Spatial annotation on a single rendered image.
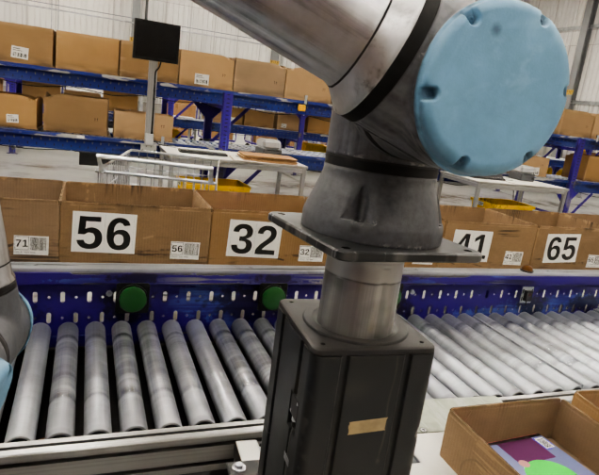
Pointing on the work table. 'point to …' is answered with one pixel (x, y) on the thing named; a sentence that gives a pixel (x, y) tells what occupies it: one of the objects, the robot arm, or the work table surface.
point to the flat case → (538, 456)
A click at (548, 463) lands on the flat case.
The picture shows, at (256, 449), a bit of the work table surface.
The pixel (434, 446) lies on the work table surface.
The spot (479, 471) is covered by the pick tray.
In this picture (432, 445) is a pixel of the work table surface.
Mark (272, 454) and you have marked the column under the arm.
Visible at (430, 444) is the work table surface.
